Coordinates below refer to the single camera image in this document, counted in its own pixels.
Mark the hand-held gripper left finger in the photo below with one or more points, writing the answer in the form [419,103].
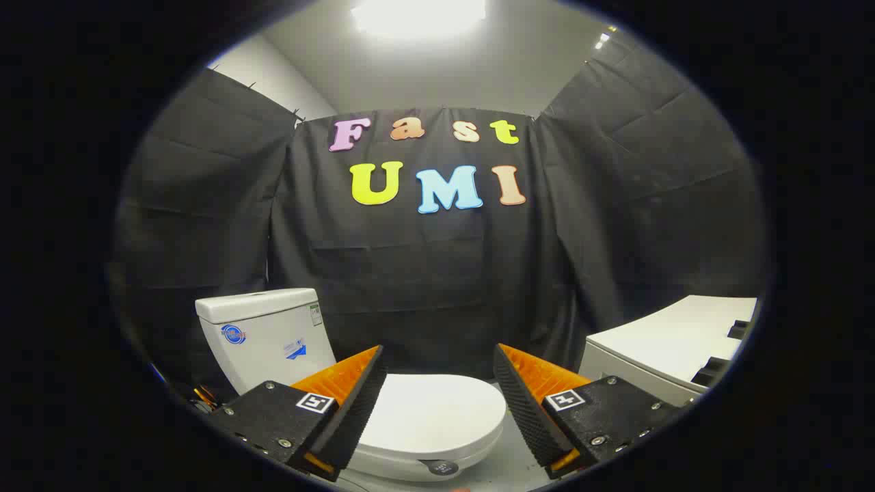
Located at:
[355,410]

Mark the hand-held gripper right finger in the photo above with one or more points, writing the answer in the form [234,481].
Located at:
[526,410]

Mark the white toilet lid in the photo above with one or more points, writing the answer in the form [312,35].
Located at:
[431,417]

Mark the white toilet with tank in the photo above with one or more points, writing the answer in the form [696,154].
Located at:
[266,342]

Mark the white appliance with slots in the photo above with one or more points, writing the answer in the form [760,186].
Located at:
[670,342]

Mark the black backdrop cloth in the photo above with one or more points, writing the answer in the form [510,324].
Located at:
[437,273]

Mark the small ceiling light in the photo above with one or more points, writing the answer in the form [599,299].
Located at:
[603,38]

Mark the ceiling light panel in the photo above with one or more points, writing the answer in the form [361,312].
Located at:
[417,15]

